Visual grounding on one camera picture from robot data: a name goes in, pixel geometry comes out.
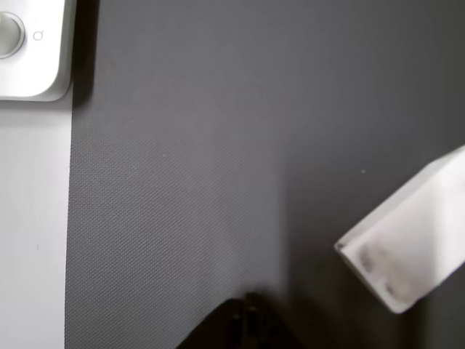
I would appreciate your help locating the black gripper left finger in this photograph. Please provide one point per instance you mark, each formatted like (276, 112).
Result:
(221, 327)

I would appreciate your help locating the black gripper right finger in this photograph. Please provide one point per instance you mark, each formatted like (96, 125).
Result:
(265, 327)

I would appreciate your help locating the white rectangular block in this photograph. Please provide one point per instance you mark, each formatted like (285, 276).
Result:
(407, 243)

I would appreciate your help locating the dark grey textured mat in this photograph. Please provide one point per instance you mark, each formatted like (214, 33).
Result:
(203, 152)

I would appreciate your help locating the white device with round knob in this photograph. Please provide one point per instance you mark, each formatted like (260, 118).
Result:
(32, 51)

